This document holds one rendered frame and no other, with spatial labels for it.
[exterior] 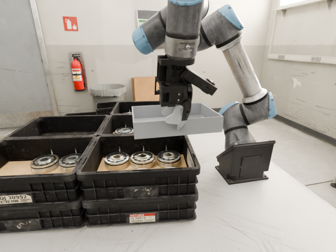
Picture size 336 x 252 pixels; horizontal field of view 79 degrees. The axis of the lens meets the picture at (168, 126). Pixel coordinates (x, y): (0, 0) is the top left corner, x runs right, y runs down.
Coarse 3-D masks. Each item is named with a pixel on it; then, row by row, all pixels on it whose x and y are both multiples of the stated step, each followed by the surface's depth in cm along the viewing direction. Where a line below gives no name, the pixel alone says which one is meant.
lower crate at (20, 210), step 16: (0, 208) 65; (16, 208) 66; (32, 208) 66; (48, 208) 67; (64, 208) 67; (80, 208) 71; (0, 224) 69; (16, 224) 69; (32, 224) 69; (48, 224) 71; (64, 224) 71; (80, 224) 72
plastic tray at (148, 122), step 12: (132, 108) 72; (144, 108) 77; (156, 108) 77; (192, 108) 80; (204, 108) 76; (132, 120) 71; (144, 120) 74; (156, 120) 74; (192, 120) 60; (204, 120) 61; (216, 120) 62; (144, 132) 59; (156, 132) 59; (168, 132) 60; (180, 132) 61; (192, 132) 62; (204, 132) 62
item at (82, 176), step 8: (104, 136) 90; (112, 136) 90; (120, 136) 90; (128, 136) 91; (184, 136) 90; (88, 152) 76; (192, 152) 76; (80, 168) 66; (160, 168) 66; (168, 168) 66; (176, 168) 67; (184, 168) 66; (192, 168) 66; (80, 176) 64; (88, 176) 64; (96, 176) 64; (104, 176) 64; (112, 176) 64; (120, 176) 65; (128, 176) 65; (136, 176) 65; (144, 176) 65; (152, 176) 66; (160, 176) 66; (168, 176) 66
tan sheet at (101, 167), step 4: (156, 156) 93; (156, 160) 90; (184, 160) 90; (100, 164) 87; (104, 164) 87; (156, 164) 87; (180, 164) 87; (184, 164) 87; (100, 168) 84; (104, 168) 84; (124, 168) 84; (128, 168) 84; (132, 168) 84; (148, 168) 84; (152, 168) 84
